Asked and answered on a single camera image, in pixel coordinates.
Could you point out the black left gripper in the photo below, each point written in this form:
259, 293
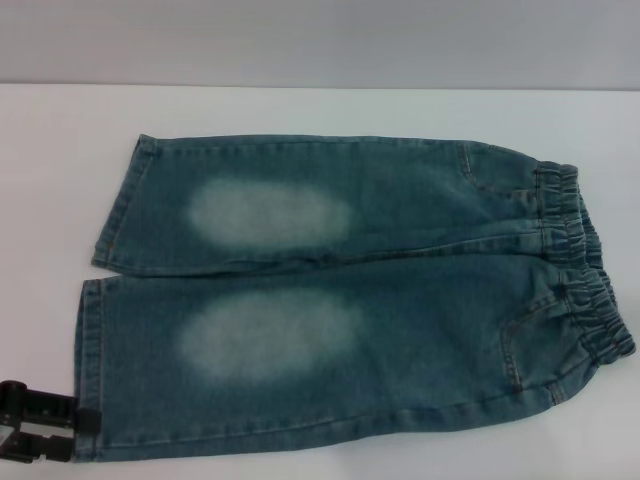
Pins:
35, 405

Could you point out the blue denim shorts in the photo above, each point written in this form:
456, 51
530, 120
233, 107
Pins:
380, 350

